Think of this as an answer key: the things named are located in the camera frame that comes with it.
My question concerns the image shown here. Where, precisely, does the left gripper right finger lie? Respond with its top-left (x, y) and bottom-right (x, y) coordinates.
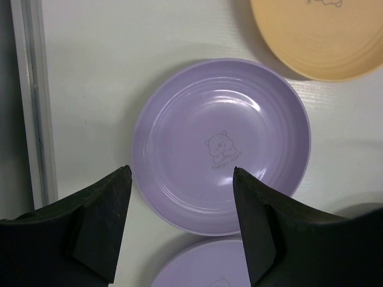
top-left (233, 167), bottom-right (382, 286)

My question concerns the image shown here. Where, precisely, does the far purple plate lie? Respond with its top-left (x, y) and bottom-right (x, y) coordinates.
top-left (132, 58), bottom-right (311, 236)

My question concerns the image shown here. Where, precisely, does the steel plate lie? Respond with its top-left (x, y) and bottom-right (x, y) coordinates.
top-left (335, 203), bottom-right (383, 218)

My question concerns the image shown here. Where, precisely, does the far orange plate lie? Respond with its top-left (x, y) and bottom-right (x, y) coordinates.
top-left (250, 0), bottom-right (382, 82)

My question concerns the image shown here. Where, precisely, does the near purple plate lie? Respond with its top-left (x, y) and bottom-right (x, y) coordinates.
top-left (151, 238), bottom-right (251, 287)

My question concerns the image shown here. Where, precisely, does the purple plate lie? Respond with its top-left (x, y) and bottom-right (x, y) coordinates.
top-left (132, 58), bottom-right (311, 236)
top-left (151, 238), bottom-right (251, 287)

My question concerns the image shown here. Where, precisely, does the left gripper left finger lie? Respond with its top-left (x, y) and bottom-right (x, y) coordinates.
top-left (1, 166), bottom-right (132, 286)

